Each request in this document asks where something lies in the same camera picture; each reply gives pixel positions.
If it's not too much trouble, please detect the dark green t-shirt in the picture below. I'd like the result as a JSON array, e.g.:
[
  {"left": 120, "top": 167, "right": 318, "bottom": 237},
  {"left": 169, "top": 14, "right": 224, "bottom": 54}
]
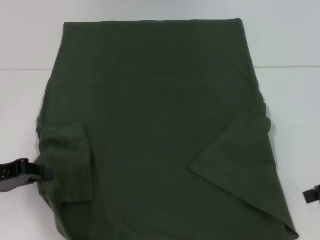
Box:
[{"left": 34, "top": 17, "right": 301, "bottom": 240}]

